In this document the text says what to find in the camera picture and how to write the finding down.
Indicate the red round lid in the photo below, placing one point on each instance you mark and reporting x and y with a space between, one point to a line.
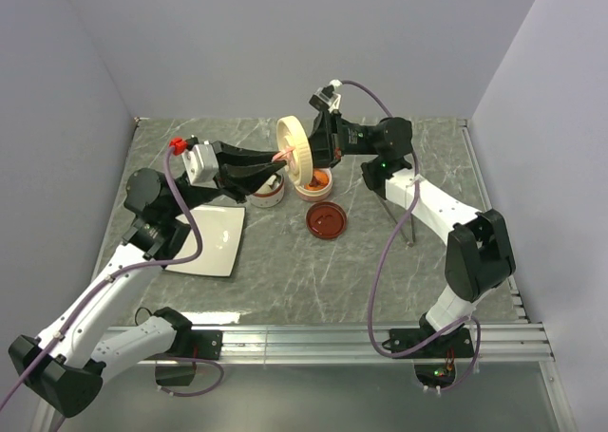
326 220

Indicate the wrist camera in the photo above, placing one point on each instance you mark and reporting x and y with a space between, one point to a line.
327 98
199 159

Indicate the pink lunch bowl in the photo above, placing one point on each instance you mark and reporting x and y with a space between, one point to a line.
315 196

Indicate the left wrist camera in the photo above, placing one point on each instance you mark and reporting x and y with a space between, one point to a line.
199 159

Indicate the metal lunch tin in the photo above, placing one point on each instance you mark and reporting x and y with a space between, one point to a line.
270 193

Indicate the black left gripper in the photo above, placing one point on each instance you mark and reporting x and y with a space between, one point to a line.
241 170

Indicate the white square plate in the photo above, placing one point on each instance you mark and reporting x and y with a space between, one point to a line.
221 230

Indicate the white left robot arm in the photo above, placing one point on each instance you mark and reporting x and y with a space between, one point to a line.
67 363

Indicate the orange fried shrimp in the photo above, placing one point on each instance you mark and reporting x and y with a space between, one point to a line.
320 180

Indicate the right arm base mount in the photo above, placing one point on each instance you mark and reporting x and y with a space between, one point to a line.
443 363

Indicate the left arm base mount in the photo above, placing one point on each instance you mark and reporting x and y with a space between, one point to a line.
191 349

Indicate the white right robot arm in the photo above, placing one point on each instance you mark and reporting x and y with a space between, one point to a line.
479 256

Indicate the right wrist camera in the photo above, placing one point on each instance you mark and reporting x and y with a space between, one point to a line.
327 98

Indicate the beige round lid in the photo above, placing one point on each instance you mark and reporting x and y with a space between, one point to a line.
290 134

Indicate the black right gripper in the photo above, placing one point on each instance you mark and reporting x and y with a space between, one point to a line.
327 140

